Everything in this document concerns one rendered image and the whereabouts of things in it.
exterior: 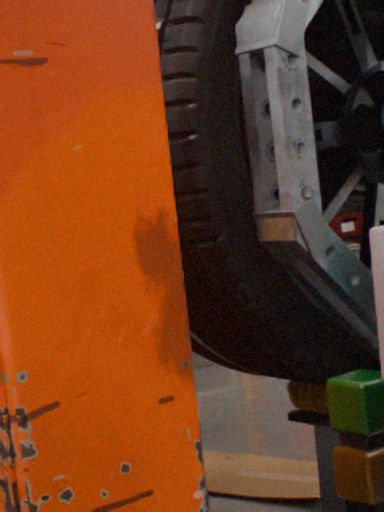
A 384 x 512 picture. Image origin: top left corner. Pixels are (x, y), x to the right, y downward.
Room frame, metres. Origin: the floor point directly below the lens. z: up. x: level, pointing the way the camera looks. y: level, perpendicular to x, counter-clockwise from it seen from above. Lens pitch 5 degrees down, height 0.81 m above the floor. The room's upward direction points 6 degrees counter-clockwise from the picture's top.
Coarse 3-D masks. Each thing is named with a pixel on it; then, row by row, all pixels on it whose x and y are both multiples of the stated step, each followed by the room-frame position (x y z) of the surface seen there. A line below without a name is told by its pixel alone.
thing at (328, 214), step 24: (336, 0) 1.17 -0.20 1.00; (360, 0) 1.43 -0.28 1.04; (336, 24) 1.18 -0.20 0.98; (360, 24) 1.19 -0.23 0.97; (360, 48) 1.19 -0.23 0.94; (312, 72) 1.15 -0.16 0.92; (360, 72) 1.19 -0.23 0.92; (240, 96) 1.06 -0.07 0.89; (336, 96) 1.18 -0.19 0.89; (360, 96) 1.24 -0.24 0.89; (240, 120) 1.06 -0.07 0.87; (336, 120) 1.16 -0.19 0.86; (336, 144) 1.16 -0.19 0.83; (336, 168) 1.21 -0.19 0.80; (360, 168) 1.18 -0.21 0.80; (336, 192) 1.16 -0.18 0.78
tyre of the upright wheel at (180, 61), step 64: (192, 0) 1.04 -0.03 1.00; (192, 64) 1.02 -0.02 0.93; (192, 128) 1.01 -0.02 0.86; (192, 192) 1.02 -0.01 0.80; (192, 256) 1.06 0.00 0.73; (256, 256) 1.05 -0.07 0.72; (192, 320) 1.15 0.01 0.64; (256, 320) 1.06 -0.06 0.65; (320, 320) 1.10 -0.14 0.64; (320, 384) 1.17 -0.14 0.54
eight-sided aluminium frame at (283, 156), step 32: (256, 0) 1.03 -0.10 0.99; (288, 0) 0.98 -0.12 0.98; (320, 0) 1.01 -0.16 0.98; (256, 32) 0.99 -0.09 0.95; (288, 32) 0.98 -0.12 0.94; (256, 64) 1.01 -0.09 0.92; (288, 64) 0.99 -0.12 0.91; (256, 96) 1.01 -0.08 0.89; (288, 96) 0.98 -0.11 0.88; (256, 128) 1.01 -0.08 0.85; (288, 128) 0.98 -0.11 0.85; (256, 160) 1.01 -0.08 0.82; (288, 160) 0.97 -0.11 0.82; (256, 192) 1.02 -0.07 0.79; (288, 192) 0.98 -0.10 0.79; (288, 224) 0.98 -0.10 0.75; (320, 224) 0.99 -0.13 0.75; (288, 256) 1.01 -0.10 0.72; (320, 256) 0.99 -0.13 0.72; (352, 256) 1.02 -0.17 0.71; (320, 288) 1.05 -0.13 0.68; (352, 288) 1.02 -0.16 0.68; (352, 320) 1.07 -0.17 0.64
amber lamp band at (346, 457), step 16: (336, 448) 0.68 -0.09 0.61; (352, 448) 0.67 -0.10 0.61; (336, 464) 0.68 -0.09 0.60; (352, 464) 0.67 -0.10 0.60; (368, 464) 0.66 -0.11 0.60; (336, 480) 0.68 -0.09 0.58; (352, 480) 0.67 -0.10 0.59; (368, 480) 0.66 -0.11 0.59; (352, 496) 0.67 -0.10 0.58; (368, 496) 0.66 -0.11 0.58
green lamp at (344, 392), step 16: (336, 384) 0.68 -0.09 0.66; (352, 384) 0.67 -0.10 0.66; (368, 384) 0.66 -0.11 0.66; (336, 400) 0.68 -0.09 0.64; (352, 400) 0.67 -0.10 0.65; (368, 400) 0.66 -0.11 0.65; (336, 416) 0.68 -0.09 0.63; (352, 416) 0.67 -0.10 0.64; (368, 416) 0.66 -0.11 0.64; (352, 432) 0.67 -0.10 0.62; (368, 432) 0.66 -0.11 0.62
